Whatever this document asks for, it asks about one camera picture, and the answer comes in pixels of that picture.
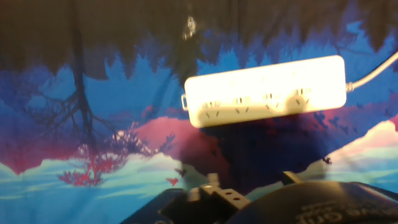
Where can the landscape print cloth mat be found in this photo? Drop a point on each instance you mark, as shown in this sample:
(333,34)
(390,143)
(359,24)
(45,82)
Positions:
(93,93)

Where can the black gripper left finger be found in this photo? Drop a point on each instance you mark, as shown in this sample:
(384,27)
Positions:
(217,197)

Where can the white power strip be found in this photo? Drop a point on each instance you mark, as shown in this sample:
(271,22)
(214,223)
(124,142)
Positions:
(264,90)

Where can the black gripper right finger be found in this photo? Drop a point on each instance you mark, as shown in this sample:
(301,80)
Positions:
(292,178)

